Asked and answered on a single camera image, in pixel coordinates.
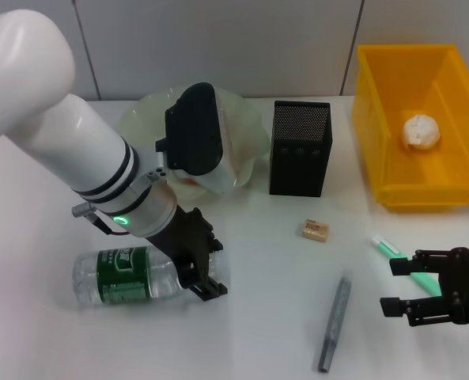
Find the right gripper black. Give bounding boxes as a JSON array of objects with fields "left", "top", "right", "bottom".
[{"left": 379, "top": 245, "right": 469, "bottom": 328}]

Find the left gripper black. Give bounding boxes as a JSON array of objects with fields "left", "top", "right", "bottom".
[{"left": 146, "top": 205, "right": 229, "bottom": 304}]

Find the green toothbrush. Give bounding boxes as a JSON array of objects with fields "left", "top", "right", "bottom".
[{"left": 371, "top": 234, "right": 443, "bottom": 296}]

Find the red-orange orange fruit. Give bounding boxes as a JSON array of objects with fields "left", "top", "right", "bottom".
[{"left": 177, "top": 173, "right": 204, "bottom": 187}]

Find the clear water bottle green label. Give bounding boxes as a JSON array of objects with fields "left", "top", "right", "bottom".
[{"left": 72, "top": 245, "right": 231, "bottom": 306}]

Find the white paper ball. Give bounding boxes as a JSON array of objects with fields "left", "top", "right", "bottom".
[{"left": 400, "top": 113, "right": 443, "bottom": 150}]

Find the grey marker pen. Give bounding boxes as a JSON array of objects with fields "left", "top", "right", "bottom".
[{"left": 317, "top": 268, "right": 356, "bottom": 373}]

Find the beige eraser block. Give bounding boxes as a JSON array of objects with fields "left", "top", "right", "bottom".
[{"left": 299, "top": 218, "right": 332, "bottom": 242}]

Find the black mesh pen holder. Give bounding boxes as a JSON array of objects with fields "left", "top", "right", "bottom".
[{"left": 268, "top": 100, "right": 334, "bottom": 198}]

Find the pale green glass fruit plate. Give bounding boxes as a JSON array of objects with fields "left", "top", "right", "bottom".
[{"left": 117, "top": 85, "right": 271, "bottom": 201}]

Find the yellow plastic bin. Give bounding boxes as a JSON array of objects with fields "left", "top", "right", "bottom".
[{"left": 350, "top": 43, "right": 469, "bottom": 214}]

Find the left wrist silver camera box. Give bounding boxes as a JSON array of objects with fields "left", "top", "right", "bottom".
[{"left": 154, "top": 82, "right": 239, "bottom": 195}]

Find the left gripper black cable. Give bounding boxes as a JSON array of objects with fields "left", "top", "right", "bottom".
[{"left": 70, "top": 202, "right": 130, "bottom": 238}]

